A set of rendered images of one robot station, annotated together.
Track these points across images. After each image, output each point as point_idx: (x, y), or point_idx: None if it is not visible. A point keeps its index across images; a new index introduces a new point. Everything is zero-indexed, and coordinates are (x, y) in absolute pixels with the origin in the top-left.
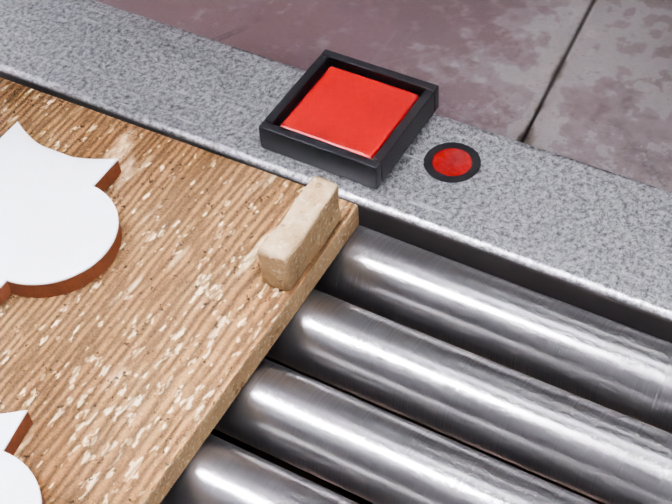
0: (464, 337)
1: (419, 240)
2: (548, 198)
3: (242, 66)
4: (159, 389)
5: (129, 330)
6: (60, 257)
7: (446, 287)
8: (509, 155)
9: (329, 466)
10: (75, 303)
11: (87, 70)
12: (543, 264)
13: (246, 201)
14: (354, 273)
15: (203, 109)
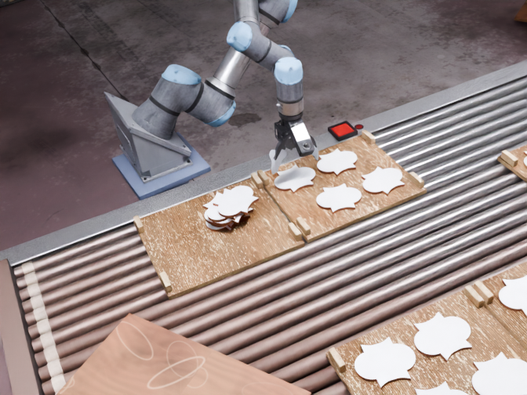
0: (388, 138)
1: None
2: (373, 121)
3: (318, 138)
4: (381, 157)
5: (368, 157)
6: (352, 157)
7: (382, 134)
8: (362, 121)
9: (399, 154)
10: (359, 161)
11: None
12: (384, 126)
13: (354, 142)
14: None
15: (324, 144)
